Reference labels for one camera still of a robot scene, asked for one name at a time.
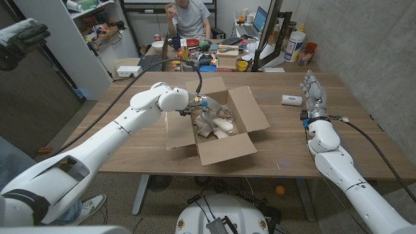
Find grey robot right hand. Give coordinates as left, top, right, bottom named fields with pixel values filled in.
left=299, top=70, right=330, bottom=120

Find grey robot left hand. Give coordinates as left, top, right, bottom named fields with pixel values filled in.
left=177, top=92, right=234, bottom=133

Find beige cloth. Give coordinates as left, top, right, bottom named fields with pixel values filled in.
left=194, top=109, right=237, bottom=140

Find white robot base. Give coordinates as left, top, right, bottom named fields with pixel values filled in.
left=174, top=194, right=270, bottom=234

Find open cardboard box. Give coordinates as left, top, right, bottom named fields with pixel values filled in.
left=164, top=76, right=271, bottom=166

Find cardboard box with clutter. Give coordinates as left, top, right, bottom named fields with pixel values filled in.
left=81, top=25, right=120, bottom=51

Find white cylinder with barcode label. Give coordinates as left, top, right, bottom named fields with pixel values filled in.
left=280, top=94, right=304, bottom=107

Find grey tape roll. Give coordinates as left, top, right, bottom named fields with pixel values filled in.
left=181, top=58, right=201, bottom=73

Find glass jar with colourful items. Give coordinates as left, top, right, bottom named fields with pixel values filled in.
left=298, top=48, right=313, bottom=67

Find small wooden drawer box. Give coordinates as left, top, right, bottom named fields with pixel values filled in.
left=216, top=48, right=240, bottom=70

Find white wipes canister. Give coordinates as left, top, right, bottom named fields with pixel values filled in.
left=283, top=31, right=307, bottom=63

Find scissors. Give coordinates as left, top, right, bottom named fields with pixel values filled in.
left=218, top=44, right=245, bottom=53

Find black keyboard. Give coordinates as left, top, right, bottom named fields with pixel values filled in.
left=220, top=36, right=244, bottom=46

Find black laptop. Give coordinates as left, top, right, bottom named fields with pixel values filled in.
left=138, top=35, right=169, bottom=73

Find dark blue mug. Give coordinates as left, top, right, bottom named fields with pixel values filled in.
left=168, top=35, right=182, bottom=51

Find black office chair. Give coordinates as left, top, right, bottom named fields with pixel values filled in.
left=209, top=27, right=226, bottom=40

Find black computer monitor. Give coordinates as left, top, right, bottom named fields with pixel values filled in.
left=252, top=0, right=284, bottom=73

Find silver laptop with blue screen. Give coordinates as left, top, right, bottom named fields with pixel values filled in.
left=235, top=6, right=269, bottom=37

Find seated person in grey t-shirt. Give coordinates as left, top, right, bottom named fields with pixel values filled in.
left=164, top=0, right=212, bottom=40

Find black monitor stand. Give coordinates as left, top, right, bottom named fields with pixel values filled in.
left=275, top=11, right=293, bottom=58

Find white power strip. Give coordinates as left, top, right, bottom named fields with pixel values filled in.
left=116, top=65, right=144, bottom=78

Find black floor fan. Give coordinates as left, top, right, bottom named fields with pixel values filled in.
left=148, top=174, right=173, bottom=193

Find grey table leg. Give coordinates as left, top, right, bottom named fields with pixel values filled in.
left=131, top=174, right=151, bottom=216
left=295, top=177, right=317, bottom=222

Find grey white sneaker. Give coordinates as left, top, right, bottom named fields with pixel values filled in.
left=70, top=194, right=107, bottom=226

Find white shelving unit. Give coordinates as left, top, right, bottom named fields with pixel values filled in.
left=12, top=0, right=140, bottom=101

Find black and white glove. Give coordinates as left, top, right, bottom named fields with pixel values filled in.
left=0, top=18, right=51, bottom=72

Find blue jeans leg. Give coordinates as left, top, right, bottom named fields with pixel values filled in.
left=0, top=135, right=83, bottom=227

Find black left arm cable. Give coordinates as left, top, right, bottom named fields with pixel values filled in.
left=48, top=57, right=203, bottom=159

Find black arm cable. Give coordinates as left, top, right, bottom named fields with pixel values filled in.
left=328, top=115, right=416, bottom=204
left=48, top=57, right=203, bottom=159

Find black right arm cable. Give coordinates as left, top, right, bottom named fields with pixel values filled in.
left=328, top=115, right=416, bottom=204

